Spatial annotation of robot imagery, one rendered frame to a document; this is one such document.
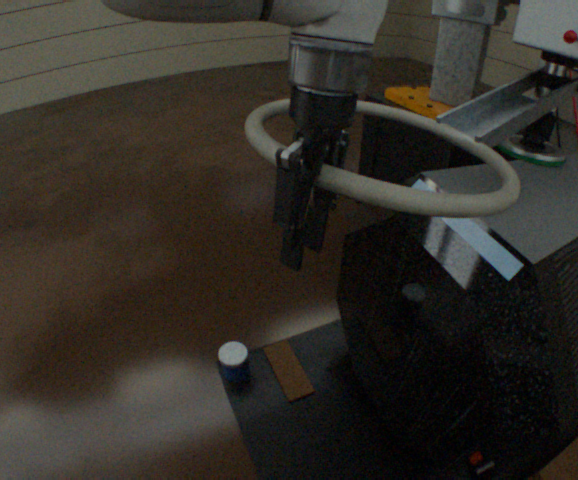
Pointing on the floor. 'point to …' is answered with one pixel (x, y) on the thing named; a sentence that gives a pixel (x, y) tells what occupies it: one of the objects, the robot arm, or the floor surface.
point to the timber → (575, 459)
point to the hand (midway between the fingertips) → (304, 237)
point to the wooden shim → (288, 371)
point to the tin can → (234, 361)
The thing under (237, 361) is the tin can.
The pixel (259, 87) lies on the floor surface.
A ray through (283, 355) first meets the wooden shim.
